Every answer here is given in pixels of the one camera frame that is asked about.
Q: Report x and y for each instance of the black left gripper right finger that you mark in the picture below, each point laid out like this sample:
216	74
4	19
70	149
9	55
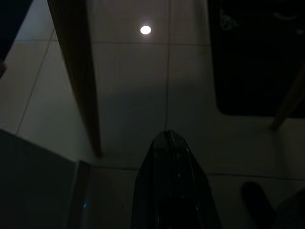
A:
190	176

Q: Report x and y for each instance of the dark grey rug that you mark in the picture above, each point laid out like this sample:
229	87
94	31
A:
252	66

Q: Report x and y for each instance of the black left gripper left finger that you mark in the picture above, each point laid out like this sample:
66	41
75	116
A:
150	181

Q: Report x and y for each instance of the wooden table leg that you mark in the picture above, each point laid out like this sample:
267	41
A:
78	78

